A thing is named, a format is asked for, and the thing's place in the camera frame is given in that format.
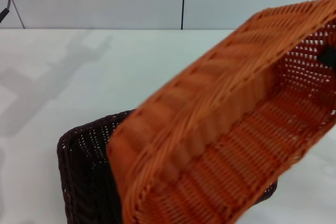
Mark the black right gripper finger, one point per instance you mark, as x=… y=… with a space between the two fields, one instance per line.
x=328 y=56

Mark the orange wicker basket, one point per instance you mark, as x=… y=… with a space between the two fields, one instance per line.
x=215 y=119

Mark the dark brown wicker basket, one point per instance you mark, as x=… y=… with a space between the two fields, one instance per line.
x=84 y=171

